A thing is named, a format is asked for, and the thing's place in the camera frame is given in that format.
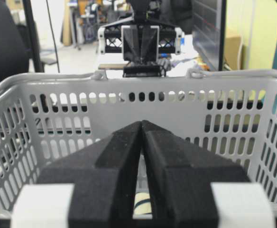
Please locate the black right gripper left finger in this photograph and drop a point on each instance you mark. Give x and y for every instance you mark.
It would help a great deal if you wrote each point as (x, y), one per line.
(91, 188)

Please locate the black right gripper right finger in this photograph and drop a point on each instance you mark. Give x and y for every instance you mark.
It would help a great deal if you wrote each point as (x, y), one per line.
(192, 187)

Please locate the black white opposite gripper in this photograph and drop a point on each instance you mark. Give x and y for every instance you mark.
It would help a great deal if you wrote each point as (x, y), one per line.
(141, 42)

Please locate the cream cloth in basket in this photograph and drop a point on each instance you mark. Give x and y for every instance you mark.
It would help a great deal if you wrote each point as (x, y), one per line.
(142, 204)

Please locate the grey plastic shopping basket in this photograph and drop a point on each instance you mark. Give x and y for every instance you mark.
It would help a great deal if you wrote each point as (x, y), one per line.
(44, 118)

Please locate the black monitor screen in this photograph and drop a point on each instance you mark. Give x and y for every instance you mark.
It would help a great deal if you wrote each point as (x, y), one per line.
(209, 25)

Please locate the cardboard box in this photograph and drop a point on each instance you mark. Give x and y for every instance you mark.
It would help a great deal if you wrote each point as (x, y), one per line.
(233, 50)

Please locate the black vertical pole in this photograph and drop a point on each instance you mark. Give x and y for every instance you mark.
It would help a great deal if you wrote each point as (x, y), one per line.
(38, 67)

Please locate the black office chair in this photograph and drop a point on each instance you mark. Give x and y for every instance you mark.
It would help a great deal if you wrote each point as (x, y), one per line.
(14, 58)

